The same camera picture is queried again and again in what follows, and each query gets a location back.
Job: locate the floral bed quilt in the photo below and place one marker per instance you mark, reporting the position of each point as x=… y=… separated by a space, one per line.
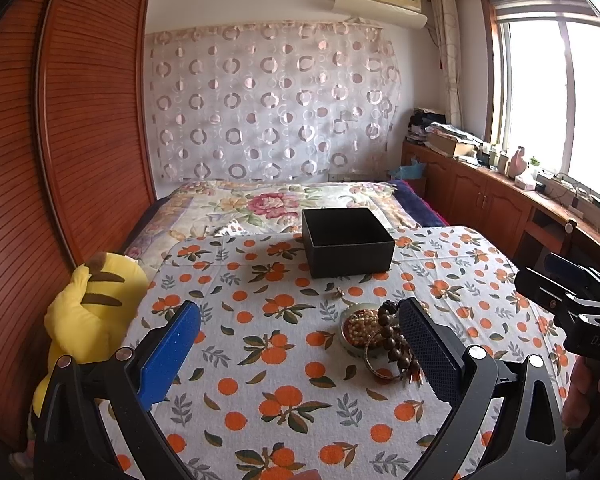
x=215 y=207

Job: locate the wooden louvered wardrobe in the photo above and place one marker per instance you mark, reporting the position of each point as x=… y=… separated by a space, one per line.
x=74 y=172

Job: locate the circle pattern sheer curtain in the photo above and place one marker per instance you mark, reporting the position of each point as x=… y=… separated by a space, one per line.
x=272 y=101

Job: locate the black square jewelry box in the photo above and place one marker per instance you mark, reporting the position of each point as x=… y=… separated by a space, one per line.
x=345 y=241

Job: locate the cardboard box on cabinet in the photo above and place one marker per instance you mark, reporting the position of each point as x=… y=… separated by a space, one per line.
x=449 y=145

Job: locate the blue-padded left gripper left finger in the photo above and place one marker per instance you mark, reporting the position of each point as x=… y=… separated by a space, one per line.
x=72 y=440

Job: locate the orange print white cloth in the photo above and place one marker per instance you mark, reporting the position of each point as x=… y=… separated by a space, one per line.
x=267 y=390

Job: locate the yellow plush toy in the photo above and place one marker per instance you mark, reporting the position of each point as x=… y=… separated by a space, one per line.
x=89 y=318

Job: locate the rolled cream window curtain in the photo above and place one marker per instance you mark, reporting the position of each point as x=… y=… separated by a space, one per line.
x=447 y=29

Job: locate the white wall air conditioner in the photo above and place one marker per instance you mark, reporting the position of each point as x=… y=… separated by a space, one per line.
x=403 y=13

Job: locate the pale green jade bangle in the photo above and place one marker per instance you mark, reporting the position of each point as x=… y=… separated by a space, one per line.
x=359 y=324

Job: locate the person's right hand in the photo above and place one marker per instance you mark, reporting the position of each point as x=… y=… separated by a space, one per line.
x=578 y=401

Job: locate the dark blue blanket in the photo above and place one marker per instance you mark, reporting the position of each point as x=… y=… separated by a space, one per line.
x=415 y=206

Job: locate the thin gold bangle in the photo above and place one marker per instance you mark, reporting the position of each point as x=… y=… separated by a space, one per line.
x=385 y=363

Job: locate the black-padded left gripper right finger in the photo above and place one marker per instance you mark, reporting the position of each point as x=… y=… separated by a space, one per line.
x=526 y=440

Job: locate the window with wooden frame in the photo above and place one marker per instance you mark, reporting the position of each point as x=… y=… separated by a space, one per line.
x=545 y=84

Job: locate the wooden side cabinet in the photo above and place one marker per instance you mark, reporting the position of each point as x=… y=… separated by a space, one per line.
x=525 y=225

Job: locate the pink ceramic figurine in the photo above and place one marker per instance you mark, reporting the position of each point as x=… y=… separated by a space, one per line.
x=517 y=165

